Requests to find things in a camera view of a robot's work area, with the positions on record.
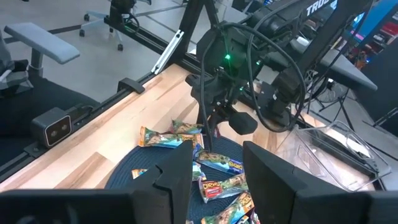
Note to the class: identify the round dark blue woven placemat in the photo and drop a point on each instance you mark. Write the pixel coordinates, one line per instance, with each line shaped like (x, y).
(136, 158)

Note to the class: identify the small black camera box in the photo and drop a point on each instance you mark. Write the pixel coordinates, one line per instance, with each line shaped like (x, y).
(51, 127)

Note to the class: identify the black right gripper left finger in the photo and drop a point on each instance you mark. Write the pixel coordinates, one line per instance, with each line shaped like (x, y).
(177, 174)

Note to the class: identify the clear plastic bin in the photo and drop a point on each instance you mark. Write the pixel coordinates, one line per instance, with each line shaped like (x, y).
(329, 155)

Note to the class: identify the blue granola bar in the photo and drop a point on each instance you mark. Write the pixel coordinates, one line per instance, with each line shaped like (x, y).
(217, 161)

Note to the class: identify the green orange granola bar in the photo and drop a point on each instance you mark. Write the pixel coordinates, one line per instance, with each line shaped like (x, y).
(161, 138)

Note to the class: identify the grey padded armrest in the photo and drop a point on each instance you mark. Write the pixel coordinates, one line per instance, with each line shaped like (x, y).
(40, 43)

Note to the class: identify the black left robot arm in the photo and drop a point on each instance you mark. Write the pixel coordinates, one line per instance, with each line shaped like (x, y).
(281, 84)

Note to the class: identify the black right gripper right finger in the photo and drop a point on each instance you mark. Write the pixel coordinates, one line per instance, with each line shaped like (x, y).
(280, 193)

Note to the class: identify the black aluminium table frame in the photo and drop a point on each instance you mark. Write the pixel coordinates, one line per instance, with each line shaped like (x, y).
(93, 109)

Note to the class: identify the silver aluminium extrusion bar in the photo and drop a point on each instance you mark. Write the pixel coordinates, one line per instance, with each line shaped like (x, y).
(168, 51)

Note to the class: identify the grey side desk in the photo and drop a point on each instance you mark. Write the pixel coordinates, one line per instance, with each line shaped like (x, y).
(345, 73)

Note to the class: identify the monitor with blue screen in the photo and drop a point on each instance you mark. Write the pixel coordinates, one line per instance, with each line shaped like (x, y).
(373, 18)

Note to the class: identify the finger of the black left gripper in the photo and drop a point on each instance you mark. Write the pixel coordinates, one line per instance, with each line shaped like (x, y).
(211, 133)
(244, 123)

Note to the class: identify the white office chair base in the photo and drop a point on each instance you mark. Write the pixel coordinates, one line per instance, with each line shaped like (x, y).
(102, 18)

